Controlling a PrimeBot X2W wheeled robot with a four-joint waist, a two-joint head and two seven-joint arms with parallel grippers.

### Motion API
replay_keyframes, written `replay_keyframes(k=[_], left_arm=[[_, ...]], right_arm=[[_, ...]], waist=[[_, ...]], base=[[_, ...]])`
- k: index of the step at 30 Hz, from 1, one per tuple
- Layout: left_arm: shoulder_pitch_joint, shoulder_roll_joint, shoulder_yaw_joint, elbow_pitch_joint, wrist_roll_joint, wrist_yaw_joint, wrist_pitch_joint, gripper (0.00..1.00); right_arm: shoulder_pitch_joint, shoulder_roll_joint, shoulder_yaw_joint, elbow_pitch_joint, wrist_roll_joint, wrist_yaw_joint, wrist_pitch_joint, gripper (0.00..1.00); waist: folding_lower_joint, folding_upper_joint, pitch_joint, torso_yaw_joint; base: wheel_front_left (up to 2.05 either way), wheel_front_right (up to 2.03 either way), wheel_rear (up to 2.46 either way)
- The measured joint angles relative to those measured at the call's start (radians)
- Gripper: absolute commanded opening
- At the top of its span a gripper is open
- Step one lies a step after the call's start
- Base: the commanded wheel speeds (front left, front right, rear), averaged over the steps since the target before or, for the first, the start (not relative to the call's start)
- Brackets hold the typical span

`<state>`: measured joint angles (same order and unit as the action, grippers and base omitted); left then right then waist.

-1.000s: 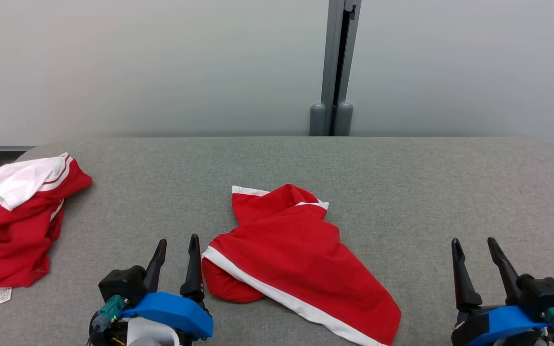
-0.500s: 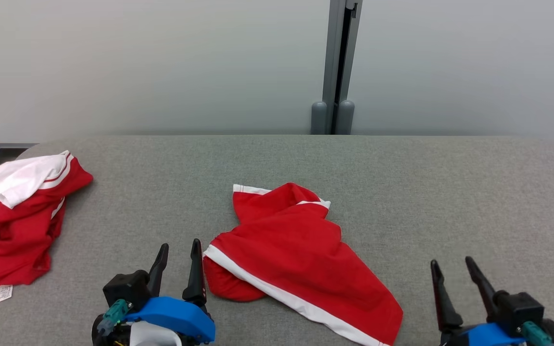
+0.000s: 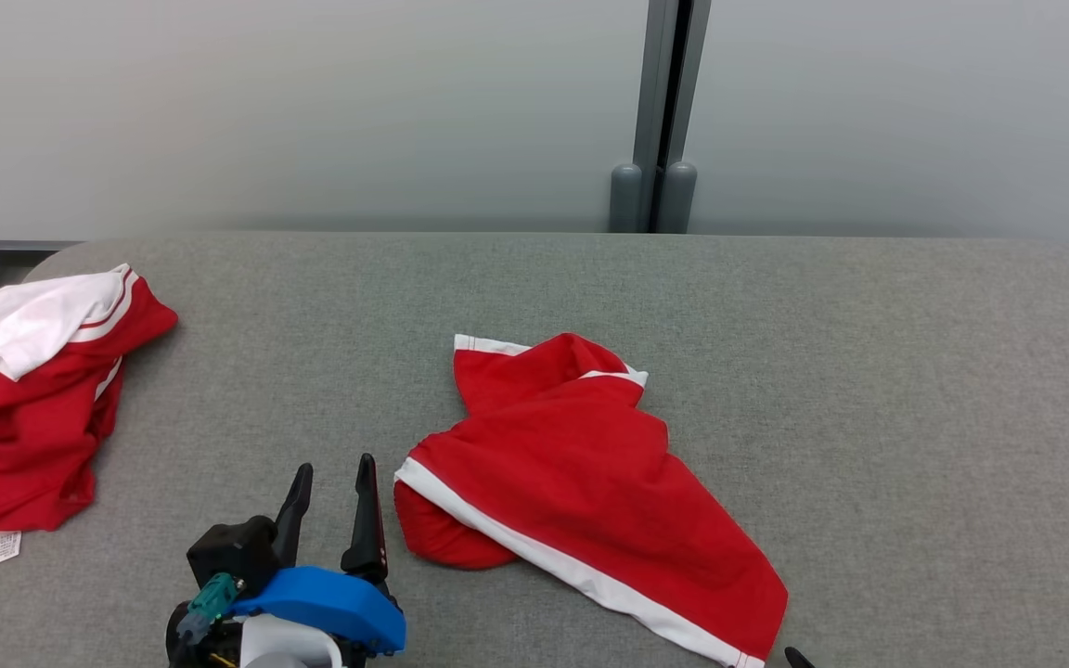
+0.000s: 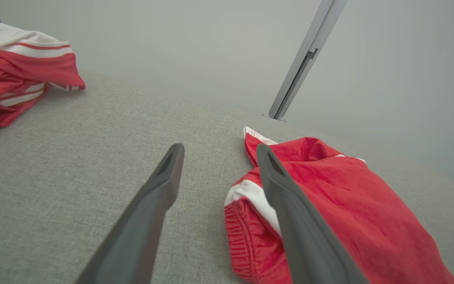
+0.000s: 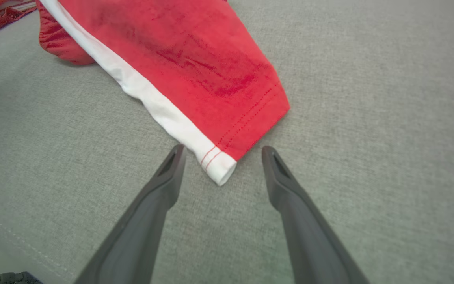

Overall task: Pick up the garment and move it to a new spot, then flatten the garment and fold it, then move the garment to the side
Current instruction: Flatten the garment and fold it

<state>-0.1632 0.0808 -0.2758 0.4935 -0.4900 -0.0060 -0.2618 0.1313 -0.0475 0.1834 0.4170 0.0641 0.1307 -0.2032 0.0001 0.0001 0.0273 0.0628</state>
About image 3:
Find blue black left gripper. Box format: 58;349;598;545
168;453;407;668

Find red shorts with white stripe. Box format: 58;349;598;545
393;332;790;668

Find red shirt with white sleeves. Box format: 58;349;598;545
0;263;179;569

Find left arm teal-plug black cable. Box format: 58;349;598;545
166;573;244;668

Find grey metal partition post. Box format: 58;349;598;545
632;0;712;233

